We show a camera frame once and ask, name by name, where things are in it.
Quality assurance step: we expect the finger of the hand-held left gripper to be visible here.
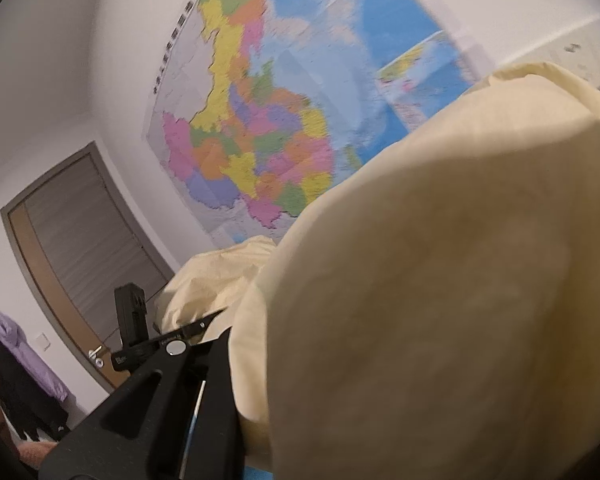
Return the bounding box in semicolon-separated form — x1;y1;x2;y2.
180;311;224;341

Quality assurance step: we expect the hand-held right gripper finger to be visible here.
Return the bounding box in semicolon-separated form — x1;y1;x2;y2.
39;329;247;480

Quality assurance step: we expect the cream cloth garment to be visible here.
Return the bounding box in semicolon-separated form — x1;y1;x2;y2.
157;62;600;480

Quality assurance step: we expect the person's left forearm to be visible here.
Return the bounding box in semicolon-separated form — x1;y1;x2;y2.
16;437;62;465

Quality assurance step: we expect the purple hanging garment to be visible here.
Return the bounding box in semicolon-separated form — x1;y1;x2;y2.
0;307;70;402

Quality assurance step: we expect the black hanging garment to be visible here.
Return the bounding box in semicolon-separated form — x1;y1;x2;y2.
0;304;74;443

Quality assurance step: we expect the silver door handle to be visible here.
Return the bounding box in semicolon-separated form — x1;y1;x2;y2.
88;344;112;370

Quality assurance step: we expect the grey door with wooden frame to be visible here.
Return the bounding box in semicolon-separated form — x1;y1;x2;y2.
0;141;177;392

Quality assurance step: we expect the colourful wall map poster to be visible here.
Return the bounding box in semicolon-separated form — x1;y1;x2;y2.
140;0;496;248

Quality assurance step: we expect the white wall socket panel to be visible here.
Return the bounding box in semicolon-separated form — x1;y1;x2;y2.
532;20;600;92

